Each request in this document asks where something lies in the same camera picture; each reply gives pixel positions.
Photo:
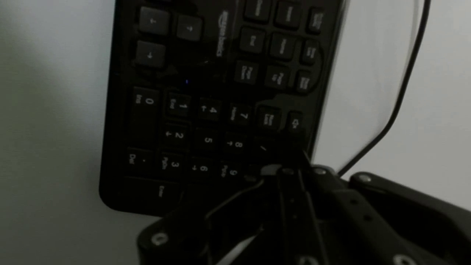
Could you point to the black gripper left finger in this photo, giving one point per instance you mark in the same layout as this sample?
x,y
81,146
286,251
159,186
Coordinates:
x,y
245,211

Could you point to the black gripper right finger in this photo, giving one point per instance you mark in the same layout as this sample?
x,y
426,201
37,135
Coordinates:
x,y
373,216

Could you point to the black computer keyboard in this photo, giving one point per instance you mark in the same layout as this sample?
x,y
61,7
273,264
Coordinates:
x,y
211,98

